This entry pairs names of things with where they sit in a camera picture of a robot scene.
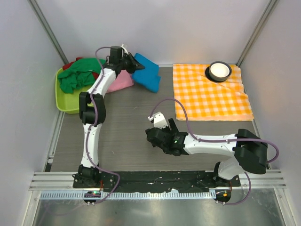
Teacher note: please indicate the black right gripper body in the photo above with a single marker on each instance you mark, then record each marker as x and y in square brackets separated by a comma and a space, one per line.
[167, 130]

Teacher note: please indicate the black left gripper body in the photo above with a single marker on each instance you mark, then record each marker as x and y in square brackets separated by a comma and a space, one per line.
[123, 62]

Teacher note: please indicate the blue t shirt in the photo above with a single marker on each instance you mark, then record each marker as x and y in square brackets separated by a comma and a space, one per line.
[148, 77]

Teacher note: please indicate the orange checkered cloth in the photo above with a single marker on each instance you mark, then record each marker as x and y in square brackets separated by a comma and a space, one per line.
[203, 100]

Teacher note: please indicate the black white bowl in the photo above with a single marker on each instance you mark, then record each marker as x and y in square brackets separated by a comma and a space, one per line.
[218, 71]

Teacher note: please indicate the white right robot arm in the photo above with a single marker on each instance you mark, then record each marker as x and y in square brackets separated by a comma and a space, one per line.
[245, 152]

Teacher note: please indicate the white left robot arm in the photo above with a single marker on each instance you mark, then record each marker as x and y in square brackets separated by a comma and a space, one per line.
[92, 112]

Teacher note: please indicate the folded pink t shirt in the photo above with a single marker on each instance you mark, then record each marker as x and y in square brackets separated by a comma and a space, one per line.
[123, 80]

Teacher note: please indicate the green t shirt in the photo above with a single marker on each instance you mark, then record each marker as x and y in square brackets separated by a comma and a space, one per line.
[68, 85]

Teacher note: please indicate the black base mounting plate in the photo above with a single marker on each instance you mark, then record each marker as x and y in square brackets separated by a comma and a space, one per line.
[154, 181]

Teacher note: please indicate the red t shirt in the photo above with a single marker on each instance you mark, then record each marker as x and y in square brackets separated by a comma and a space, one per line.
[82, 69]

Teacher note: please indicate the lime green plastic basin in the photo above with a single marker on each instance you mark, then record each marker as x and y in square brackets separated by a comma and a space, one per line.
[68, 103]

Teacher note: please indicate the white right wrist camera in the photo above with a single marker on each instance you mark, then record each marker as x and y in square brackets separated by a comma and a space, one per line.
[158, 120]

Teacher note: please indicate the white slotted cable duct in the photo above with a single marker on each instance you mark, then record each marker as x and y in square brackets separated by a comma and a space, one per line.
[96, 195]

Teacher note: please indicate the aluminium frame rail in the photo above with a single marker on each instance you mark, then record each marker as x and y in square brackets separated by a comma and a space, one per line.
[52, 181]

